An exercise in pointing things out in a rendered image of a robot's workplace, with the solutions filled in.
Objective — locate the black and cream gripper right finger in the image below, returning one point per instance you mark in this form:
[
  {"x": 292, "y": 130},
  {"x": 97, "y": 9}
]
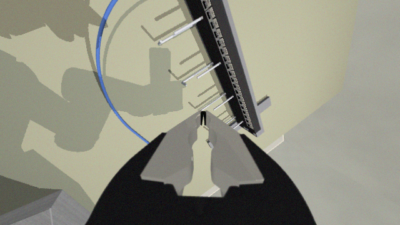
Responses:
[{"x": 238, "y": 161}]

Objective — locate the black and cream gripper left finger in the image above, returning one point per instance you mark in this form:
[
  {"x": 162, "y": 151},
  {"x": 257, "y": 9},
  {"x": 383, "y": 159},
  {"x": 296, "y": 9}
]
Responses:
[{"x": 167, "y": 159}]

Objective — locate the blue network cable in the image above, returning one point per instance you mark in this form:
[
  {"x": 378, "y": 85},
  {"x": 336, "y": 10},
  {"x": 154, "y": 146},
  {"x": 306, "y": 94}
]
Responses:
[{"x": 98, "y": 44}]

